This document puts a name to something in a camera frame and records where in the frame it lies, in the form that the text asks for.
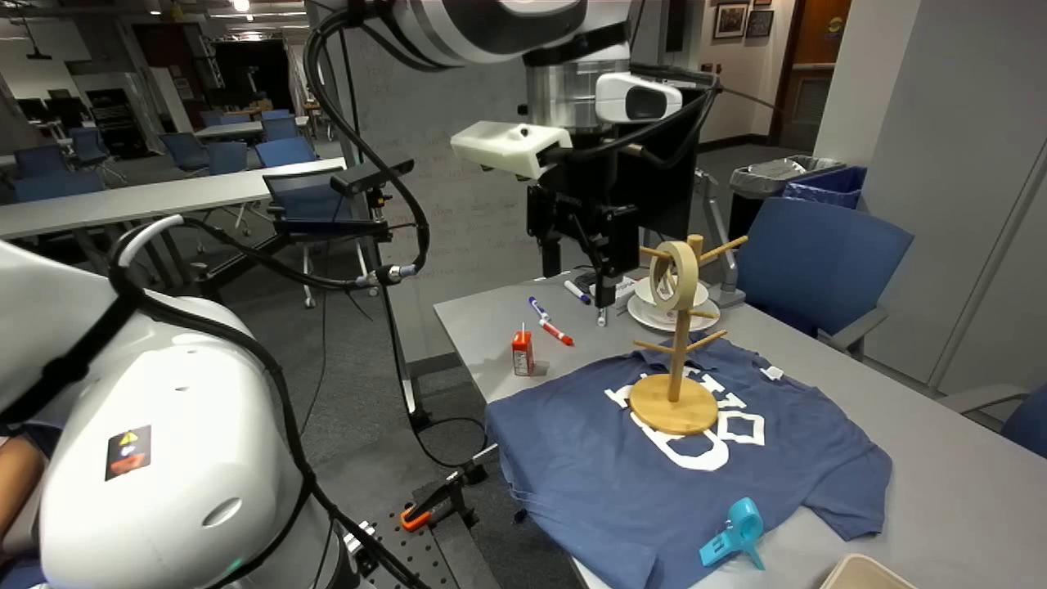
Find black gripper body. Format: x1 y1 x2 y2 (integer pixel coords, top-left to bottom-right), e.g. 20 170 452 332
525 164 693 277

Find beige masking tape roll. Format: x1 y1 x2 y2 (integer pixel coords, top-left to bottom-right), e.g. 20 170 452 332
650 241 701 312

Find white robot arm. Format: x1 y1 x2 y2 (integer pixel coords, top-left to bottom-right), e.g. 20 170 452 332
0 215 416 589

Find wooden peg rack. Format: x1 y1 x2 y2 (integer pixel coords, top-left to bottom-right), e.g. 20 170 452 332
627 237 724 434

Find stacked white plates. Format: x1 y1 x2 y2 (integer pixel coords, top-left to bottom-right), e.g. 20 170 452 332
626 277 718 334

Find black computer monitor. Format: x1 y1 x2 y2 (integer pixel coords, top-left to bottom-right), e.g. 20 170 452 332
616 87 706 237

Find red marker pen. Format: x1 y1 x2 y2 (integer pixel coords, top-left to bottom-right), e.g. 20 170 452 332
538 319 574 347

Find small orange bottle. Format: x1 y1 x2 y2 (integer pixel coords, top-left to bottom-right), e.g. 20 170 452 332
509 325 532 375

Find grey trash bin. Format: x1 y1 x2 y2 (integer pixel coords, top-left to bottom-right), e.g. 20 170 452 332
729 157 807 237

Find blue office chair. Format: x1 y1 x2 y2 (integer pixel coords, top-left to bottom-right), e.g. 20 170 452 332
735 196 911 349

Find blue recycling bin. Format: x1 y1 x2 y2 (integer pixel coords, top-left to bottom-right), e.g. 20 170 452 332
786 166 867 211

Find blue printed t-shirt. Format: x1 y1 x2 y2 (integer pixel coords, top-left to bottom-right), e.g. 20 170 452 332
488 342 893 589

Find orange black clamp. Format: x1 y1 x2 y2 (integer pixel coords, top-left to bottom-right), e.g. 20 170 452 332
400 472 476 532

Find cyan plastic clip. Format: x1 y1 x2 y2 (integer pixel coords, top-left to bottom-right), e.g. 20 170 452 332
701 497 766 571

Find beige box corner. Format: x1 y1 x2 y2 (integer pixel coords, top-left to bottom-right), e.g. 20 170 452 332
819 552 915 589

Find long grey background table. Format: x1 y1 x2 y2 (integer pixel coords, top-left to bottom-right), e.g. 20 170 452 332
0 157 344 238

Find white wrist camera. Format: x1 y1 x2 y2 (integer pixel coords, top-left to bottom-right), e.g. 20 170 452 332
452 120 572 180

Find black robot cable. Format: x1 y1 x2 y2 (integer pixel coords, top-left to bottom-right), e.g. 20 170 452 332
302 8 434 288

